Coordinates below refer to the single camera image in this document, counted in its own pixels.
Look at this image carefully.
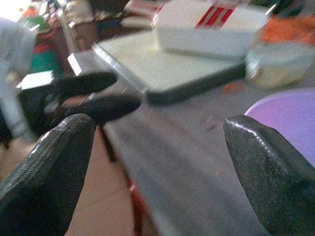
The plain purple plastic bowl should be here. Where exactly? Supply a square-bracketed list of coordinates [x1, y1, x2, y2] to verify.
[245, 89, 315, 168]

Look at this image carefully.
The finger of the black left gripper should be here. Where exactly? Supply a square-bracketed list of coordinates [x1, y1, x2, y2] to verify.
[54, 71, 118, 99]
[63, 94, 141, 125]

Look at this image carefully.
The orange carrot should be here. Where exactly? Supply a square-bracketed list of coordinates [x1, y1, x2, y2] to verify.
[260, 17, 315, 44]

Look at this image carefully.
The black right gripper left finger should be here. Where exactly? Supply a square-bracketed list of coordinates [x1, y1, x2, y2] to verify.
[0, 113, 96, 236]

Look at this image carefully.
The small clear lidded food container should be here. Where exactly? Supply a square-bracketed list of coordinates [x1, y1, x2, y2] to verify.
[246, 43, 315, 89]

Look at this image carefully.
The white mandoline slicer red blade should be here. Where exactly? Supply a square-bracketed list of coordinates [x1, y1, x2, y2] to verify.
[153, 0, 269, 60]

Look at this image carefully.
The red plastic stool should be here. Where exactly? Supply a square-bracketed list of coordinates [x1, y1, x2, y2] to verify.
[126, 178, 151, 236]

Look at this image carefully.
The pale green cutting board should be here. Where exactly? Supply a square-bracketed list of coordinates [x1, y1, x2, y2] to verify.
[92, 31, 247, 105]

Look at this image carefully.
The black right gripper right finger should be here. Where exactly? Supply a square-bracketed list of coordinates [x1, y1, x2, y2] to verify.
[222, 115, 315, 236]

